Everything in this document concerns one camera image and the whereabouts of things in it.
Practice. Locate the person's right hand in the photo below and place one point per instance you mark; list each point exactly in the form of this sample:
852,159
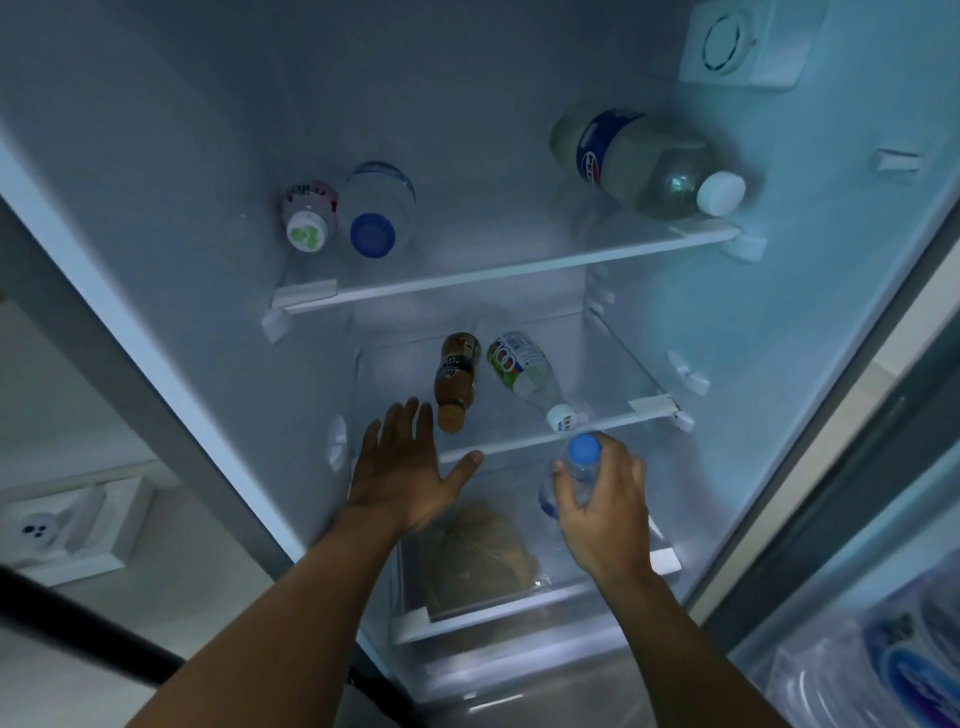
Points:
611,510

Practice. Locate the person's left hand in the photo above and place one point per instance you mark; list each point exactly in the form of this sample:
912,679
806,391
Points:
397,480

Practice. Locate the person's left middle finger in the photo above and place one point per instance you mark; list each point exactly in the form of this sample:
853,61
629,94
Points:
409,427

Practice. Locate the person's left little finger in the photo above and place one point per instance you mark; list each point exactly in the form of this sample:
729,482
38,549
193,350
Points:
372,446

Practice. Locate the person's left thumb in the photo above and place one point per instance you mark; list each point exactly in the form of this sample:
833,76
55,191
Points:
463,471

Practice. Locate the person's right thumb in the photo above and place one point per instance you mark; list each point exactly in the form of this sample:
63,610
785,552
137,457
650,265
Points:
568,484

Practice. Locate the clear water bottle blue cap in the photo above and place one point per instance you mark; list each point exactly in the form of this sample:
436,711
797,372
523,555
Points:
377,206
583,451

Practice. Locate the person's right forearm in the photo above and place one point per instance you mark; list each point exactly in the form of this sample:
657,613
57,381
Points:
675,652

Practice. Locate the person's left forearm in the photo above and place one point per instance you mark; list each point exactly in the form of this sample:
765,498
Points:
285,637

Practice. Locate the brown drink bottle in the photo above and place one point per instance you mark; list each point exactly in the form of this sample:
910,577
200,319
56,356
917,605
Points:
456,375

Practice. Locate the brown bagged food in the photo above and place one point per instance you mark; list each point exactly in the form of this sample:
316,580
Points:
480,555

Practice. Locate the glass fridge shelf white trim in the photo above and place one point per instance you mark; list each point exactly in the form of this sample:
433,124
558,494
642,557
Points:
525,264
487,612
611,375

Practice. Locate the clear bottle green label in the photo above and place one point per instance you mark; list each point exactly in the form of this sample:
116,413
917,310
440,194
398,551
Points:
521,367

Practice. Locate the clear crisper drawer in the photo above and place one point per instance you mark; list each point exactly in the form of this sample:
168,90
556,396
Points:
517,664

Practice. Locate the small white bottle green lid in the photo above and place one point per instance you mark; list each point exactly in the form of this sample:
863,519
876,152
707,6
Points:
307,217

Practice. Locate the grey refrigerator door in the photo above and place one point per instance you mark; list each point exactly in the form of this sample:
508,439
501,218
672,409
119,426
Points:
862,465

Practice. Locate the clear plastic water bottle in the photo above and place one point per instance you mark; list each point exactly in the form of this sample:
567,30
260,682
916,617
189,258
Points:
814,679

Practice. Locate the large bottle blue label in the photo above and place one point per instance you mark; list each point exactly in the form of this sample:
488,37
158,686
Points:
645,161

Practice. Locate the white refrigerator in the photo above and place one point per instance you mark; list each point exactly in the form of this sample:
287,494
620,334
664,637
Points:
487,75

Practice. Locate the water bottle blue label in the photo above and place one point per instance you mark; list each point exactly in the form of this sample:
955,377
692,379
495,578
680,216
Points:
911,645

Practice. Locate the white fan vent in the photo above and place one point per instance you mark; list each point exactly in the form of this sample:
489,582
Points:
739,41

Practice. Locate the white wall socket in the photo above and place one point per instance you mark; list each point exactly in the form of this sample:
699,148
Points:
52,529

